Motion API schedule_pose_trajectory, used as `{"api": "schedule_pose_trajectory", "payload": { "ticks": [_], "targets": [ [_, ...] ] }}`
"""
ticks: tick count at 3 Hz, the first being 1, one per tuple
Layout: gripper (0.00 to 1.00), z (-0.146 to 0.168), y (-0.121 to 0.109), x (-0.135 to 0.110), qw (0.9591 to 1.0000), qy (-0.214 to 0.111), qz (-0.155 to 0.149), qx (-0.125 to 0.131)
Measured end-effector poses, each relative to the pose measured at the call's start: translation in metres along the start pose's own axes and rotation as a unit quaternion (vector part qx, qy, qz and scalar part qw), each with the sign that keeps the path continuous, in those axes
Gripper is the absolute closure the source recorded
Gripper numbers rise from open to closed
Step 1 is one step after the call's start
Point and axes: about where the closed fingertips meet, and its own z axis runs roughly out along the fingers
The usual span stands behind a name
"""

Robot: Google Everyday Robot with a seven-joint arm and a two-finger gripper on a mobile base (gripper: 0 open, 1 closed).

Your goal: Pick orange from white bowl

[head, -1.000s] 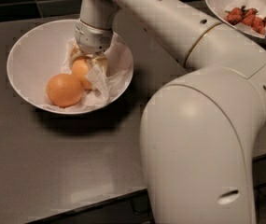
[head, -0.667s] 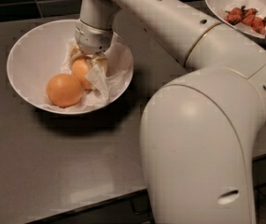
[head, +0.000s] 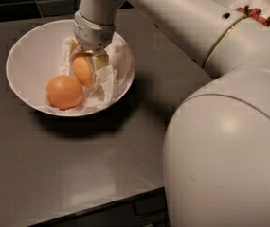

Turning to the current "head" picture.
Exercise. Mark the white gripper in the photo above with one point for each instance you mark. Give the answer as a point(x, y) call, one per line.
point(92, 35)

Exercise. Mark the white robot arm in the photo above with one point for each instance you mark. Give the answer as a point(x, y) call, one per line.
point(217, 145)

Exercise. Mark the orange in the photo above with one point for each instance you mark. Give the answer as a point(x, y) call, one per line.
point(64, 92)
point(82, 70)

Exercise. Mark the large white bowl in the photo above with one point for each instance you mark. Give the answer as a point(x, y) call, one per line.
point(35, 59)

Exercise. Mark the dark drawer front with handle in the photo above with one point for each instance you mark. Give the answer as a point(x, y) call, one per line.
point(148, 209)

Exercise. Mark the red strawberries pile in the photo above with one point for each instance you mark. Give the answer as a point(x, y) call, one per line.
point(256, 14)

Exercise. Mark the white crumpled paper liner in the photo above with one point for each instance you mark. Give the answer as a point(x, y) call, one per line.
point(114, 79)

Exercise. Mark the orange at bowl front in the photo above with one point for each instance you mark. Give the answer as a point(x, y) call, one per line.
point(64, 92)

